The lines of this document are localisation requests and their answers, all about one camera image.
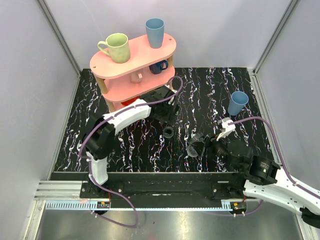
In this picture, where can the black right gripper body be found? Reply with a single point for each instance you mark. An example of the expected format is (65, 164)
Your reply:
(218, 148)

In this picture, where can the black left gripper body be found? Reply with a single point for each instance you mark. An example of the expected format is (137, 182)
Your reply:
(158, 94)

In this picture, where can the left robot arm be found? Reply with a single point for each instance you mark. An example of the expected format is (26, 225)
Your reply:
(98, 142)

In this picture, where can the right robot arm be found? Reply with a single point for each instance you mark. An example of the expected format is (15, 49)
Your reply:
(259, 177)

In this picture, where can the orange bowl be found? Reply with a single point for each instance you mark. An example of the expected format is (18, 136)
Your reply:
(128, 102)

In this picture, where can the dark blue mug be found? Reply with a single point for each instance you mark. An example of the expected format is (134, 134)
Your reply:
(158, 67)

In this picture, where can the pink three-tier shelf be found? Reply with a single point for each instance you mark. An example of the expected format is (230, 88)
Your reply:
(147, 69)

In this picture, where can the pink mug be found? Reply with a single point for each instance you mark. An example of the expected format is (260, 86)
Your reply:
(136, 77)

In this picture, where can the blue tumbler on table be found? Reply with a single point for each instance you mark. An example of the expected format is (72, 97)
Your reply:
(238, 100)

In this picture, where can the green mug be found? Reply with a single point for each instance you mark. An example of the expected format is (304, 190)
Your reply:
(116, 46)

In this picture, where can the blue tumbler on shelf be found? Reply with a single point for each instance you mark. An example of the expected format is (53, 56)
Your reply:
(155, 32)

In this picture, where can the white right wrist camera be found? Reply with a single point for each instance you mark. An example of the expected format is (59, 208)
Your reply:
(225, 127)

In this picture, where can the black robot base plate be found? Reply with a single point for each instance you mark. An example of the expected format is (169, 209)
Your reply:
(195, 186)

